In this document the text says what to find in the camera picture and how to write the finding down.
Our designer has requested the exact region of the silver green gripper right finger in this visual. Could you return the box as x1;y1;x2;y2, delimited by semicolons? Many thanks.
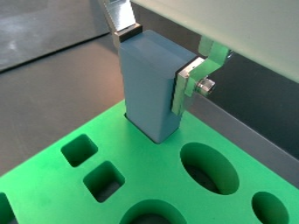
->
172;36;232;116

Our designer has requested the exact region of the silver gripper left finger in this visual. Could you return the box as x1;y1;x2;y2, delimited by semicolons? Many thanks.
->
101;0;143;48

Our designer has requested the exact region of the blue rectangular block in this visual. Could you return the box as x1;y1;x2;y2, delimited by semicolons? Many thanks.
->
119;31;195;144

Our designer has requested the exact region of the green foam shape board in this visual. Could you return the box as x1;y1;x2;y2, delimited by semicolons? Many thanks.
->
0;104;299;224

